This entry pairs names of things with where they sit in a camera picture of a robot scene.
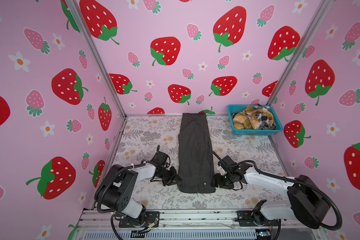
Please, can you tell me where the dark grey pinstripe shirt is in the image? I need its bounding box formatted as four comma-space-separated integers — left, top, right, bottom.
178, 113, 216, 194

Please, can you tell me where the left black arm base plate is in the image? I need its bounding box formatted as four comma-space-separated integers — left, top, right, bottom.
119, 211, 160, 228

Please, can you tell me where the right black corrugated cable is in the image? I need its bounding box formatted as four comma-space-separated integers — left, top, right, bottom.
212, 150, 343, 231

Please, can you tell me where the aluminium frame rail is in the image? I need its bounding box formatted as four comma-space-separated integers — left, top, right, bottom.
72, 209, 330, 240

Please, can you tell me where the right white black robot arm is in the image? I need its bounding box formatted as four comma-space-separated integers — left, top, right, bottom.
211, 156, 331, 229

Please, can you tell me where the yellow plaid shirt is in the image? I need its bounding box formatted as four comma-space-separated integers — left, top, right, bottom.
233, 105, 276, 130

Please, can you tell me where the left black corrugated cable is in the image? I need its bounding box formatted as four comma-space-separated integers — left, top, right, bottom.
95, 163, 146, 214

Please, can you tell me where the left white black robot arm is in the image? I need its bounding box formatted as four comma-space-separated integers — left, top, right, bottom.
95, 149, 182, 222

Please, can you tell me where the black corrugated cable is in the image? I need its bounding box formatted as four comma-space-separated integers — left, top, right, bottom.
212, 150, 343, 231
95, 163, 146, 214

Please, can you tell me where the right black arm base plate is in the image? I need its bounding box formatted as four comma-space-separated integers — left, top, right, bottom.
235, 200, 279, 227

